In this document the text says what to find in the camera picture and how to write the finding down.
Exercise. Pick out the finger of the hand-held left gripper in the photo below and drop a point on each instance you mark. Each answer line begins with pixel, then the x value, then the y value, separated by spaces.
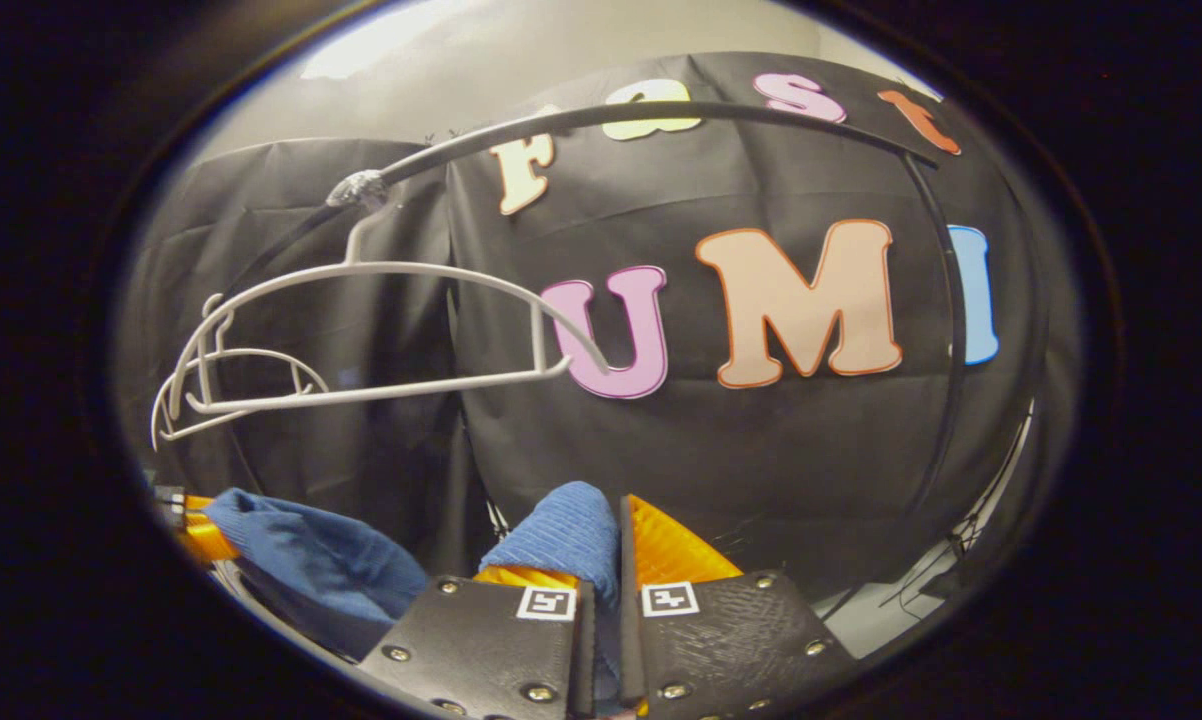
pixel 206 530

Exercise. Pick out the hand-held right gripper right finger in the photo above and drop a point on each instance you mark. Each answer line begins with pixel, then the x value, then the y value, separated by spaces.
pixel 629 620

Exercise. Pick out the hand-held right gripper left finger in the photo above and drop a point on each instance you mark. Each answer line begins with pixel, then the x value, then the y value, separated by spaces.
pixel 586 660

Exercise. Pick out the white hanger with taped hook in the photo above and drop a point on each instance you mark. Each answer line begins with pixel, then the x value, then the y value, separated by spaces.
pixel 411 268

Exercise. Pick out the white plastic hanger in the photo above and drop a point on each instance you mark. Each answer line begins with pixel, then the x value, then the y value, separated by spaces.
pixel 261 352

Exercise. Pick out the black clothes rack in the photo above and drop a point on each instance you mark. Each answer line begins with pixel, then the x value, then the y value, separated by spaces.
pixel 571 114

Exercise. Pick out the black backdrop cloth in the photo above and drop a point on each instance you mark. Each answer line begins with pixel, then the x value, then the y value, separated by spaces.
pixel 761 450

